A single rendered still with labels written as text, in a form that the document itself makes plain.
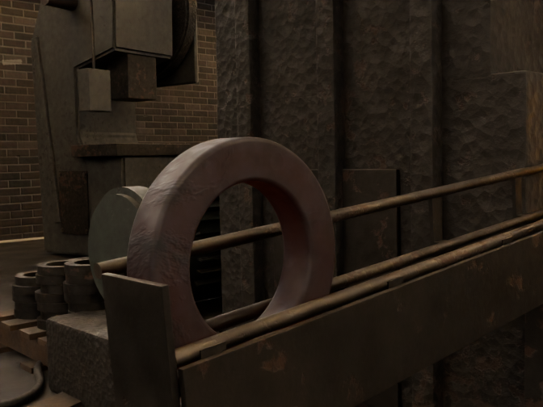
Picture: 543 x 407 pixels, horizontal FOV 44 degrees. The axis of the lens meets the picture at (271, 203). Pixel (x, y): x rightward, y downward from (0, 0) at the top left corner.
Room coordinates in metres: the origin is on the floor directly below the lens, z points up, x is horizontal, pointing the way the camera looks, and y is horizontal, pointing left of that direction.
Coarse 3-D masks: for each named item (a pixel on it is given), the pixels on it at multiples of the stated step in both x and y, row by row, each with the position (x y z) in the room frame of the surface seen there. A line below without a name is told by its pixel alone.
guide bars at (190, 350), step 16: (528, 224) 0.78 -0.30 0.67; (496, 240) 0.72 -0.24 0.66; (512, 240) 0.75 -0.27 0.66; (448, 256) 0.66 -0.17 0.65; (464, 256) 0.67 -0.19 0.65; (400, 272) 0.60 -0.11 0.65; (416, 272) 0.62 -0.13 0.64; (352, 288) 0.56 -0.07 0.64; (368, 288) 0.57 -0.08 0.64; (384, 288) 0.58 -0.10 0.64; (304, 304) 0.52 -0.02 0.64; (320, 304) 0.52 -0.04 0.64; (336, 304) 0.54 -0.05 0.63; (256, 320) 0.49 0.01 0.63; (272, 320) 0.49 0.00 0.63; (288, 320) 0.50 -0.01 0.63; (224, 336) 0.46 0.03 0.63; (240, 336) 0.47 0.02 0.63; (256, 336) 0.48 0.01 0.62; (176, 352) 0.43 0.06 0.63; (192, 352) 0.44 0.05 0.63; (208, 352) 0.44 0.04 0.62
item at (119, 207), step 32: (128, 192) 1.92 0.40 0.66; (96, 224) 2.01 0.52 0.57; (128, 224) 1.88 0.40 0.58; (96, 256) 2.02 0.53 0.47; (192, 288) 1.94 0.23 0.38; (64, 320) 2.13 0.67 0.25; (96, 320) 2.13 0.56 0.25; (64, 352) 2.09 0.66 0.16; (96, 352) 1.94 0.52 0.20; (64, 384) 2.10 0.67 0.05; (96, 384) 1.95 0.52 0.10
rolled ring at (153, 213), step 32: (192, 160) 0.47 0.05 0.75; (224, 160) 0.48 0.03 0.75; (256, 160) 0.51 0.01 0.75; (288, 160) 0.53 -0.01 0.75; (160, 192) 0.46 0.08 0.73; (192, 192) 0.46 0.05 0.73; (288, 192) 0.53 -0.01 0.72; (320, 192) 0.56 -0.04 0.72; (160, 224) 0.45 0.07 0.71; (192, 224) 0.46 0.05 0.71; (288, 224) 0.56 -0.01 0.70; (320, 224) 0.55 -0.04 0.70; (128, 256) 0.46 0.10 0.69; (160, 256) 0.44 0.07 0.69; (288, 256) 0.56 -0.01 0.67; (320, 256) 0.55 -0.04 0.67; (288, 288) 0.55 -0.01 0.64; (320, 288) 0.55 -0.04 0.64; (192, 320) 0.46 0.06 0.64
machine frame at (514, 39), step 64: (256, 0) 1.38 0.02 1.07; (320, 0) 1.22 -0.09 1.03; (384, 0) 1.16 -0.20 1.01; (448, 0) 1.07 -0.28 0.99; (512, 0) 1.07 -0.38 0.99; (256, 64) 1.37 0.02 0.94; (320, 64) 1.22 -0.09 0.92; (384, 64) 1.16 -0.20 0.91; (448, 64) 1.07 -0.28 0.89; (512, 64) 1.07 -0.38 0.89; (256, 128) 1.37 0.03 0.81; (320, 128) 1.23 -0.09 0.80; (384, 128) 1.16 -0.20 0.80; (448, 128) 1.07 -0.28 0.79; (512, 128) 0.99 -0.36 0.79; (256, 192) 1.37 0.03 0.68; (384, 192) 1.15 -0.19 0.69; (256, 256) 1.37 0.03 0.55; (384, 256) 1.15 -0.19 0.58; (448, 384) 1.07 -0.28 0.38; (512, 384) 0.99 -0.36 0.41
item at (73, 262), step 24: (48, 264) 2.55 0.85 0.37; (72, 264) 2.28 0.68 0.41; (24, 288) 2.60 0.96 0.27; (48, 288) 2.45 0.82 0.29; (72, 288) 2.26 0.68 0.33; (96, 288) 2.26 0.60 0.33; (0, 312) 2.75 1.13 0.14; (24, 312) 2.61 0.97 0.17; (48, 312) 2.43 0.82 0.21; (72, 312) 2.29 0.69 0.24; (0, 336) 2.73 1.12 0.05; (24, 336) 2.41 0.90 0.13
